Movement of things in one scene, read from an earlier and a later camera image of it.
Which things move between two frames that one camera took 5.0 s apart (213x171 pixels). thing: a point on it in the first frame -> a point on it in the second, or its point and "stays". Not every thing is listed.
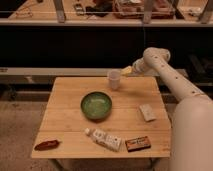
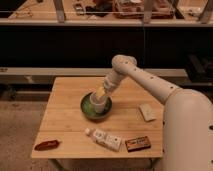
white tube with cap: x=105 y=139 stays
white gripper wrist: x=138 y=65 -> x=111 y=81
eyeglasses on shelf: x=24 y=11 stays
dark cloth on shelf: x=100 y=8 stays
